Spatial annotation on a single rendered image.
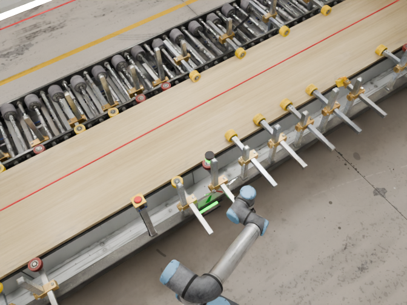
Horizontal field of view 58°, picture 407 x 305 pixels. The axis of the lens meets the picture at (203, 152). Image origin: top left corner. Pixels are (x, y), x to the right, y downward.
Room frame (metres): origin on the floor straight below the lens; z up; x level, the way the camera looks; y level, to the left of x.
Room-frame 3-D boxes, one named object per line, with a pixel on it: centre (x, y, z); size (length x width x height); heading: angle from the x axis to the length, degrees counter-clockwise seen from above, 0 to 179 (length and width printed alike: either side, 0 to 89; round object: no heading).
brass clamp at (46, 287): (0.56, 1.02, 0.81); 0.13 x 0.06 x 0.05; 119
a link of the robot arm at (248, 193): (0.91, -0.23, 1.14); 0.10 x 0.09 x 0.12; 141
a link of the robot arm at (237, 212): (0.82, -0.17, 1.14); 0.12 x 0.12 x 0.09; 51
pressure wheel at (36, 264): (0.70, 1.07, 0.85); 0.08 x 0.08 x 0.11
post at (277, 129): (1.39, -0.50, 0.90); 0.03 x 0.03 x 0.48; 29
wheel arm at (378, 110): (1.69, -1.23, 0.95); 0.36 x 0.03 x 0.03; 29
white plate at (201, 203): (1.12, -0.04, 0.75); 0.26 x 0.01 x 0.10; 119
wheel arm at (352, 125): (1.63, -0.98, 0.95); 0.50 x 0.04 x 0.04; 29
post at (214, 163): (1.15, -0.06, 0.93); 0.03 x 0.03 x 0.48; 29
